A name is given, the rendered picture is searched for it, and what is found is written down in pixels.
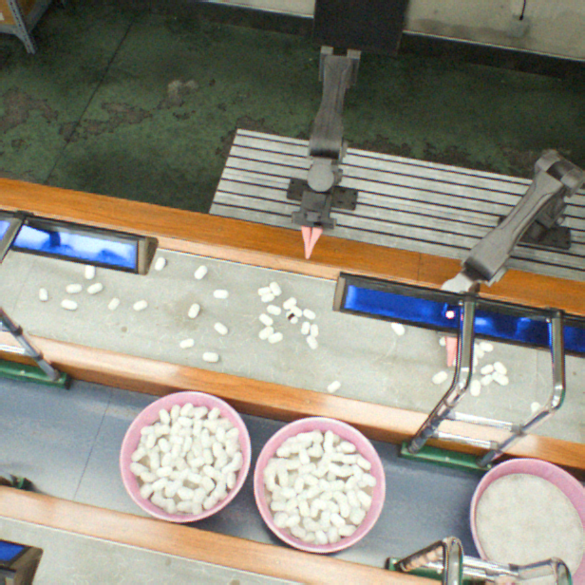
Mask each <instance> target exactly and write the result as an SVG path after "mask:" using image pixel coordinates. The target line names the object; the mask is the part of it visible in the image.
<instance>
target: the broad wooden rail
mask: <svg viewBox="0 0 585 585"><path fill-rule="evenodd" d="M0 209H5V210H10V211H15V209H20V210H25V211H31V212H33V214H34V215H36V216H41V217H51V218H57V219H61V220H67V221H72V222H78V223H83V224H88V225H93V226H99V227H104V228H109V229H114V230H120V231H125V232H129V233H135V234H140V235H144V236H152V237H156V238H157V239H158V240H159V246H158V249H163V250H168V251H173V252H179V253H184V254H189V255H198V256H204V257H209V258H214V259H219V260H224V261H230V262H235V263H240V264H245V265H250V266H256V267H260V268H266V269H271V270H277V271H281V272H286V273H292V274H302V275H306V276H311V277H317V278H322V279H328V280H332V281H337V276H338V275H339V272H346V273H348V274H362V275H367V276H373V277H378V278H383V279H388V280H394V281H399V282H405V283H409V284H415V285H420V286H425V287H430V288H435V289H440V290H441V289H442V286H443V284H444V283H445V282H446V281H447V280H449V279H452V278H455V276H457V275H458V273H459V272H460V271H461V270H462V268H463V267H462V266H461V265H460V264H461V263H462V260H461V259H456V258H450V257H445V256H439V255H430V254H425V253H419V252H414V251H409V250H404V249H398V248H392V247H388V246H382V245H377V244H371V243H366V242H361V241H355V240H350V239H344V238H340V237H334V236H324V235H320V236H319V238H318V239H317V240H316V242H315V244H314V245H313V248H312V250H311V255H310V257H309V258H306V250H305V241H304V237H303V233H302V231H297V230H293V229H287V228H281V227H276V226H269V225H265V224H260V223H254V222H250V221H244V220H239V219H233V218H228V217H218V216H213V215H207V214H203V213H197V212H191V211H186V210H181V209H176V208H170V207H164V206H159V205H154V204H149V203H143V202H137V201H133V200H127V199H122V198H112V197H107V196H101V195H96V194H90V193H85V192H80V191H74V190H69V189H64V188H58V187H53V186H47V185H43V184H37V183H31V182H26V181H21V180H15V179H5V178H0ZM479 296H481V297H486V298H492V299H497V300H502V301H507V302H512V303H518V304H522V305H528V306H533V307H539V308H543V309H544V308H545V307H546V306H549V307H554V308H560V309H564V310H565V311H566V312H568V313H572V314H578V315H584V316H585V282H582V281H576V280H572V279H566V278H561V277H555V276H550V275H545V274H535V273H529V272H525V271H519V270H514V269H509V270H508V272H507V273H506V274H505V276H504V277H503V278H502V279H501V281H499V282H495V283H494V285H493V286H491V287H488V286H487V285H486V284H484V283H481V288H480V292H479Z"/></svg>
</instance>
